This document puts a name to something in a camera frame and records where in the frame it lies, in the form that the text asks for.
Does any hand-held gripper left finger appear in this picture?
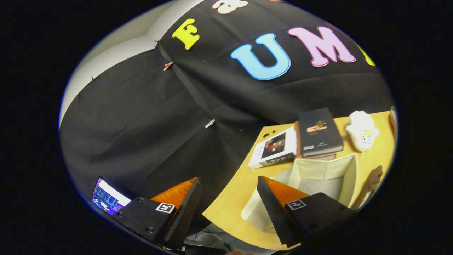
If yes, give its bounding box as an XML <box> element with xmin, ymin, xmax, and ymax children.
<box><xmin>111</xmin><ymin>177</ymin><xmax>204</xmax><ymax>250</ymax></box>

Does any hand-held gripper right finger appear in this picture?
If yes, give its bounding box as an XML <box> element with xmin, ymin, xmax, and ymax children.
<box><xmin>257</xmin><ymin>176</ymin><xmax>357</xmax><ymax>248</ymax></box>

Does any grey fabric storage box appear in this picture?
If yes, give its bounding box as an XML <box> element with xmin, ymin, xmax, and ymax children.
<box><xmin>241</xmin><ymin>153</ymin><xmax>359</xmax><ymax>234</ymax></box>

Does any brown fuzzy shoe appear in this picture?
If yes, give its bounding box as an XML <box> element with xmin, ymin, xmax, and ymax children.
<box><xmin>350</xmin><ymin>165</ymin><xmax>384</xmax><ymax>210</ymax></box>

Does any white picture-cover book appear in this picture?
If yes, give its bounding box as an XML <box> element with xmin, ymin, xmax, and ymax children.
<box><xmin>248</xmin><ymin>126</ymin><xmax>298</xmax><ymax>169</ymax></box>

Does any computer monitor screen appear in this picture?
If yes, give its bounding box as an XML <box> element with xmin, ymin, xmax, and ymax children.
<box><xmin>92</xmin><ymin>177</ymin><xmax>132</xmax><ymax>216</ymax></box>

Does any black backdrop cloth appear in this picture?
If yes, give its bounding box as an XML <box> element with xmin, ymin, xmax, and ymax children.
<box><xmin>58</xmin><ymin>0</ymin><xmax>395</xmax><ymax>227</ymax></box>

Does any dark hardcover book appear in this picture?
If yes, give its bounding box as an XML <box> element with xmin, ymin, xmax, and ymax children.
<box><xmin>298</xmin><ymin>107</ymin><xmax>344</xmax><ymax>158</ymax></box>

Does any white plush toy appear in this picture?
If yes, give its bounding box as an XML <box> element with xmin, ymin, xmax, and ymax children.
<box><xmin>346</xmin><ymin>110</ymin><xmax>379</xmax><ymax>152</ymax></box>

